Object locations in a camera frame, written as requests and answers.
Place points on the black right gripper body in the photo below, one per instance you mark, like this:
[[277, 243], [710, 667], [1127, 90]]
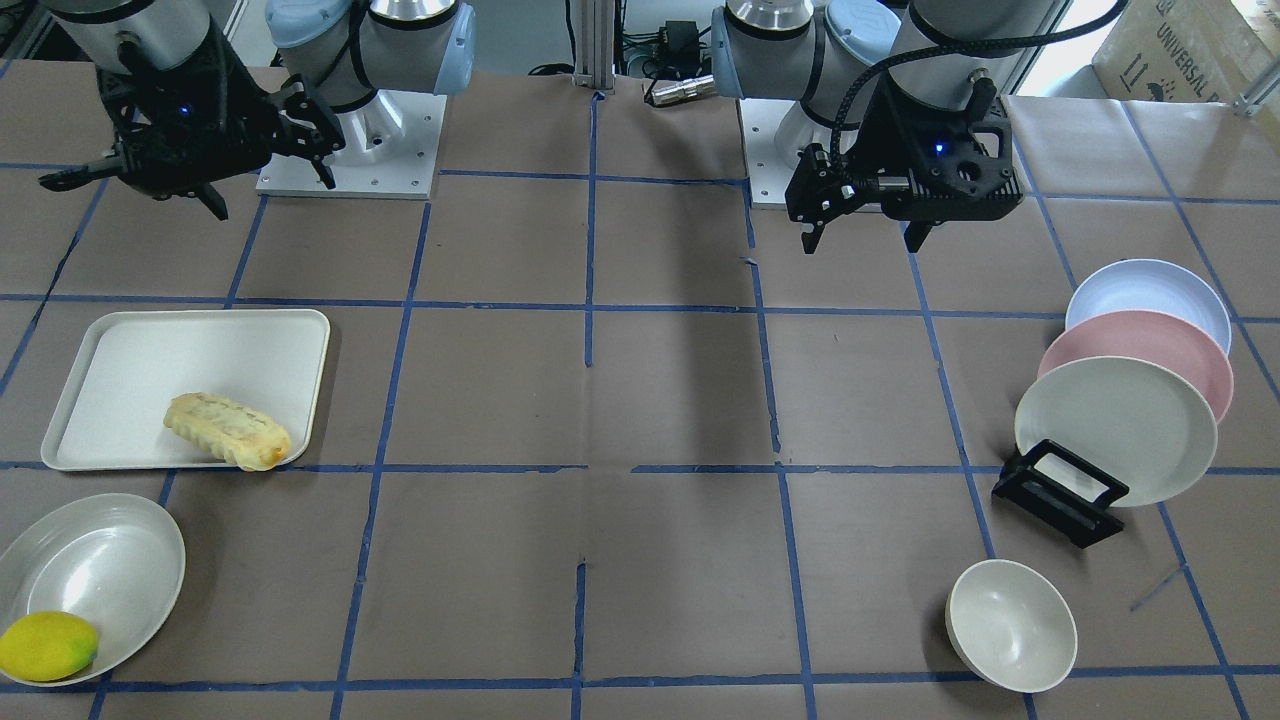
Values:
[[232, 112]]

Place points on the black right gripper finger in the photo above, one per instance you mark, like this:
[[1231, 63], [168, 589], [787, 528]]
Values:
[[213, 201], [77, 177]]

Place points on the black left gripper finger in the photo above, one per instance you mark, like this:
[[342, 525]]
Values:
[[915, 233], [811, 234]]

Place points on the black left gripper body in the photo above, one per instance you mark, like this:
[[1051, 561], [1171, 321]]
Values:
[[890, 140]]

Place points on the yellow bread loaf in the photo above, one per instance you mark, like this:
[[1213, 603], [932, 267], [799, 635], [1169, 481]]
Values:
[[233, 432]]

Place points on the blue plate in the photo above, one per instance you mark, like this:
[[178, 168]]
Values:
[[1152, 284]]

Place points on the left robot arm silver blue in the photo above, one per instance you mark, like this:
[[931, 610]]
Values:
[[830, 56]]

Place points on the pink plate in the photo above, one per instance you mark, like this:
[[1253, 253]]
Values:
[[1163, 339]]

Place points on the black plate rack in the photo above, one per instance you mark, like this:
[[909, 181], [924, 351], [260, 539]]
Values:
[[1084, 522]]

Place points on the cream plate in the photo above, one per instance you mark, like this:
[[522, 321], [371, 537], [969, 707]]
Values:
[[1139, 422]]

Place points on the silver metal cylinder connector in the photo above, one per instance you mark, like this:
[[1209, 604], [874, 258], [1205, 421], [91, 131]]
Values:
[[668, 94]]

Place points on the white rectangular tray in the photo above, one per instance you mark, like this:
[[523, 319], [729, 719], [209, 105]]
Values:
[[131, 365]]

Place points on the black power adapter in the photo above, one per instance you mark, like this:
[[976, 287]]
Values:
[[679, 42]]

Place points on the cardboard box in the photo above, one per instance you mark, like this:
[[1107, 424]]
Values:
[[1187, 51]]

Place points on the white oval bowl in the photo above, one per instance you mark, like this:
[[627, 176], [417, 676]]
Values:
[[117, 561]]

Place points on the small cream bowl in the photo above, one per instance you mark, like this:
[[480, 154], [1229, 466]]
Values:
[[1011, 626]]

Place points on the yellow lemon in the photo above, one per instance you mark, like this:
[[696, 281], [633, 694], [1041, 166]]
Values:
[[48, 646]]

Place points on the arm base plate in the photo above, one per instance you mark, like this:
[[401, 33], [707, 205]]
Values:
[[774, 131], [390, 153]]

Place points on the aluminium frame post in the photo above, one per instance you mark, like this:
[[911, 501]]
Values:
[[595, 33]]

